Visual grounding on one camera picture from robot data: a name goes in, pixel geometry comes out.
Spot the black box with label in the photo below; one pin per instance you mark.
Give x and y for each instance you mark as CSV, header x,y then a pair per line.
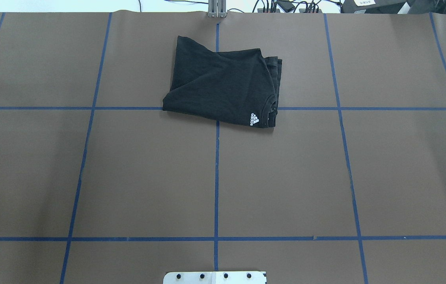
x,y
372,6

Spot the blue tape line lengthwise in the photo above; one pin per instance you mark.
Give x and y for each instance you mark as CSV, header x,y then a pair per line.
x,y
346,152
73,216

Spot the brown table mat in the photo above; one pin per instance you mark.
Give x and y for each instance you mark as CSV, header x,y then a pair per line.
x,y
153,173

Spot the aluminium frame post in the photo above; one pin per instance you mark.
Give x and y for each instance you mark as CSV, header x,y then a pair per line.
x,y
217,9

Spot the blue tape line crosswise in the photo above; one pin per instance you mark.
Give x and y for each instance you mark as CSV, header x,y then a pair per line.
x,y
313,238

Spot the power strip with cables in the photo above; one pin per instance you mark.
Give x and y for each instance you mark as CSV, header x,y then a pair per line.
x,y
287,6

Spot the black printed t-shirt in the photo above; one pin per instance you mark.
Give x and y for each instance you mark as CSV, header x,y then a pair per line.
x,y
238,87

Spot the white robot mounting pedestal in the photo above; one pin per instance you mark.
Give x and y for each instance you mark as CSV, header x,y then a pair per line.
x,y
216,277

